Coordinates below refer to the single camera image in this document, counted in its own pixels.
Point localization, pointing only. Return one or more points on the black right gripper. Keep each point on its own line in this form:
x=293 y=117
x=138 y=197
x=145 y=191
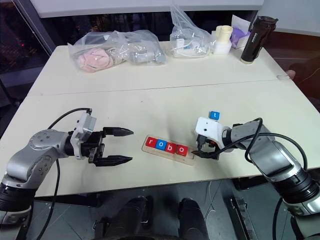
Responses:
x=210 y=152

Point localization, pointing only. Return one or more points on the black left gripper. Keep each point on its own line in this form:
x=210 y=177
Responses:
x=93 y=147

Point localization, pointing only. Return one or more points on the wooden letter tray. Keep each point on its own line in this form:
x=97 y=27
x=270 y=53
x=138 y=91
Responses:
x=185 y=160

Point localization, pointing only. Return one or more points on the red letter tile o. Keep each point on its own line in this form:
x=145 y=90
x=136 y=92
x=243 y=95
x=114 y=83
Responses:
x=181 y=150

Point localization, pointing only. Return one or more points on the red letter tile b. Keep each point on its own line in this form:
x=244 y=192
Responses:
x=171 y=147

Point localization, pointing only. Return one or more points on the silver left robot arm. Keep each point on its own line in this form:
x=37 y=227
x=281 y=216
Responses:
x=40 y=142

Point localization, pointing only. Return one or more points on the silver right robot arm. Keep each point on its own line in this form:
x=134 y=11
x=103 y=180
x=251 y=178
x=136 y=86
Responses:
x=275 y=155

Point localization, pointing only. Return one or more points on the red letter tile r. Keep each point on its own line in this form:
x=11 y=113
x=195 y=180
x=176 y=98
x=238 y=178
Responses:
x=150 y=142

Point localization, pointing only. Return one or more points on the blue letter tile t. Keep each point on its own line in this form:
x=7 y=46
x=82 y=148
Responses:
x=214 y=115

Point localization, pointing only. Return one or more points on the blue letter tile o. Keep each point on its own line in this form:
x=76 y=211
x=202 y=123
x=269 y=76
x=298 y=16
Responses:
x=160 y=144

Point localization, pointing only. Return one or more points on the person's bare hand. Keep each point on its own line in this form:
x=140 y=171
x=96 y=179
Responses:
x=291 y=74

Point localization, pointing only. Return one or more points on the dark rounded shape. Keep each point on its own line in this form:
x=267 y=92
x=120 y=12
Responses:
x=137 y=215
x=192 y=217

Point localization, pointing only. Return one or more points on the black metal bar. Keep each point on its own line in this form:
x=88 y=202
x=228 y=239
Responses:
x=238 y=217

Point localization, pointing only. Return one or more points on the plastic bag with pink cloth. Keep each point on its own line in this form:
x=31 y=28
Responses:
x=95 y=57

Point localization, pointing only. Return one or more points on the plastic bag with white items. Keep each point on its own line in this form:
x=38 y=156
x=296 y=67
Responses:
x=190 y=43

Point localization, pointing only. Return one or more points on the cream cylinder cups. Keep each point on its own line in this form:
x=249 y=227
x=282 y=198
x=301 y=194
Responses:
x=224 y=34

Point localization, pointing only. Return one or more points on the black drinking bottle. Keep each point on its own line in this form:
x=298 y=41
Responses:
x=255 y=42

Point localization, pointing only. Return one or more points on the purple tissue box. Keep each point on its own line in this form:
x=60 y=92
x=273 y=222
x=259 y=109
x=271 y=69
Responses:
x=240 y=35

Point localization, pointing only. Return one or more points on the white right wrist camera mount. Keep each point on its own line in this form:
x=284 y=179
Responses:
x=207 y=125

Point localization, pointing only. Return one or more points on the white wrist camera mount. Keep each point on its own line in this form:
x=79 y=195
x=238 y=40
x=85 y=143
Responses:
x=207 y=125
x=85 y=125

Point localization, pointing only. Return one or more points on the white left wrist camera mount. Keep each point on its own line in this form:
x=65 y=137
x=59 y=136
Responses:
x=85 y=125

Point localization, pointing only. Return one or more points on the grey metal frame post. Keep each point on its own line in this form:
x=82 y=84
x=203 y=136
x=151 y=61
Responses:
x=37 y=27

